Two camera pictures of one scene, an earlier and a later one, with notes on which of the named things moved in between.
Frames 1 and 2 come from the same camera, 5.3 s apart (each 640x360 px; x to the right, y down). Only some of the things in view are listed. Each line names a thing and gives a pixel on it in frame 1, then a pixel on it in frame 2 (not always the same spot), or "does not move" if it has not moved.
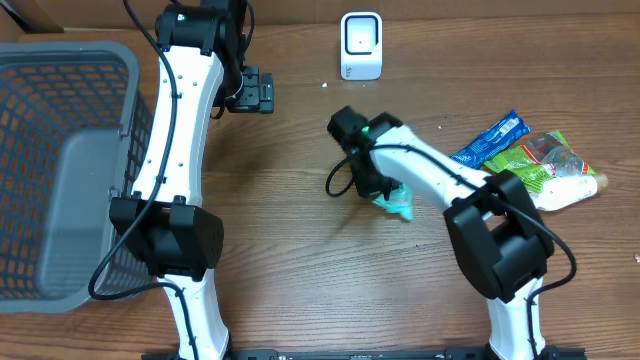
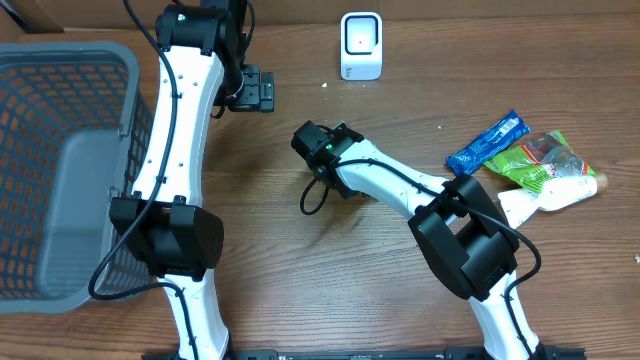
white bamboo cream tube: x=552 y=193 does not move
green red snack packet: x=540 y=160 does not move
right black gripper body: x=371 y=181 to x=347 y=192
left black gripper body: x=252 y=95 does not move
